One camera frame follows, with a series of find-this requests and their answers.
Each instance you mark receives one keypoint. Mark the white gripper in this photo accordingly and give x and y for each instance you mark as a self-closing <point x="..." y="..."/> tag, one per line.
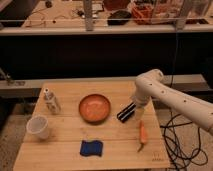
<point x="139" y="112"/>

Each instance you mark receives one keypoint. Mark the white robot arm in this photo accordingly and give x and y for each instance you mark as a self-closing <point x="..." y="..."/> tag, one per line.
<point x="149" y="84"/>

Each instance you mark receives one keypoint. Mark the orange ceramic bowl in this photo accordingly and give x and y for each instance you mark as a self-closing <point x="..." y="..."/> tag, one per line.
<point x="94" y="108"/>

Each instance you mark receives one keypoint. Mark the white ceramic cup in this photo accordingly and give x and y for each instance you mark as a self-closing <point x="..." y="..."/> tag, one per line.
<point x="38" y="126"/>

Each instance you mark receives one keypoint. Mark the orange carrot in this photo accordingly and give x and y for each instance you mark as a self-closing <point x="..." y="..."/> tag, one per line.
<point x="143" y="136"/>

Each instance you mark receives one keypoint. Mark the blue folded cloth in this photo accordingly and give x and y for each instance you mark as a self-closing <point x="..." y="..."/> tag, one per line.
<point x="91" y="148"/>

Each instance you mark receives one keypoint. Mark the small white bottle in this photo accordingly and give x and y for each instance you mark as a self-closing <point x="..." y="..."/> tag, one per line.
<point x="51" y="101"/>

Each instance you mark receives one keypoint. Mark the black bag on bench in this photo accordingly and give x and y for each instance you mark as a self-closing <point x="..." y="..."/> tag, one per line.
<point x="119" y="17"/>

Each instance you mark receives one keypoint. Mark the orange crate on bench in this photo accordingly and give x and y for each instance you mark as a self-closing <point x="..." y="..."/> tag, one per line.
<point x="142" y="14"/>

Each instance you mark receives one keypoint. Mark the grey metal post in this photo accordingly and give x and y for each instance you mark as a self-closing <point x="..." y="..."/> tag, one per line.
<point x="87" y="5"/>

